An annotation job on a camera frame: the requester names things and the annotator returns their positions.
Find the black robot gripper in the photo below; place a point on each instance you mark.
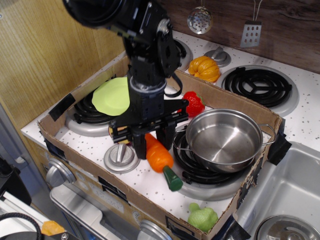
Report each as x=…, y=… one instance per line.
x=150, y=109

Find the orange toy carrot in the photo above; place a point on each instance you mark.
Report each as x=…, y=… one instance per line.
x=161, y=161

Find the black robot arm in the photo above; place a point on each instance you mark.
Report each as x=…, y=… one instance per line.
x=147, y=36

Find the light green plastic plate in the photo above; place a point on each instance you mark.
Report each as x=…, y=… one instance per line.
x=112, y=97

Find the halved red toy fruit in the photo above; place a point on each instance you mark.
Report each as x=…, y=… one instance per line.
x=125, y=141

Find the silver stove knob front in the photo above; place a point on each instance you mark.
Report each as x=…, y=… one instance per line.
x=120, y=159

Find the silver stove knob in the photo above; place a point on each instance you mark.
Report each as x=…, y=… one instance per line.
x=120, y=159
x=221, y=57

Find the red toy strawberry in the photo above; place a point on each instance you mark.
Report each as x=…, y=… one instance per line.
x=196, y=104

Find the front right black burner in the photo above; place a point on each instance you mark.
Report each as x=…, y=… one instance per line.
x=200, y=183

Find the front left black burner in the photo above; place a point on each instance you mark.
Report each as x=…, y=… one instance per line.
x=85, y=120

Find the stainless steel pot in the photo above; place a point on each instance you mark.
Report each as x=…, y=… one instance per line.
x=226, y=140

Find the orange toy pumpkin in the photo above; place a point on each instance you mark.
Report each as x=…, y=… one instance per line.
x=204, y=68

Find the silver oven dial right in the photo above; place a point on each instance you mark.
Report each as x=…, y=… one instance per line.
x=151, y=231

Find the silver oven dial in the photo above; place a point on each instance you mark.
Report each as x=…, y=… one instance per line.
x=58, y=174
x=151, y=231

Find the green toy lettuce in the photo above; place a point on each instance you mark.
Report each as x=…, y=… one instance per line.
x=202, y=218

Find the silver oven dial left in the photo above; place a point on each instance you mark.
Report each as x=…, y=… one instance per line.
x=58, y=174

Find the silver stove knob back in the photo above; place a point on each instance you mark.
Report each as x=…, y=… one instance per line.
x=221, y=57

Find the back right black burner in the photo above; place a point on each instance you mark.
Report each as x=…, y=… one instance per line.
x=264, y=85

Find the hanging metal strainer ladle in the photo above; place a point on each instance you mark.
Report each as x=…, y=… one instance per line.
x=200, y=19

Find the orange object bottom left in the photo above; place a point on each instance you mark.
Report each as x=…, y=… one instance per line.
x=50, y=228

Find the hanging metal slotted spatula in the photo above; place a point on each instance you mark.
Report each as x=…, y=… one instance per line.
x=252, y=29

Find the stainless steel sink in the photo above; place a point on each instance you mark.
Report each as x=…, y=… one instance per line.
x=292, y=188

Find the black device left edge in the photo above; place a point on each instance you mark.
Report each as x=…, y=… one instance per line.
x=11, y=182

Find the silver sink drain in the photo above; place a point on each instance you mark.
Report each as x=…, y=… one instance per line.
x=286, y=227

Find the silver oven door handle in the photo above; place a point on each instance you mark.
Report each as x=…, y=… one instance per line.
x=98, y=220

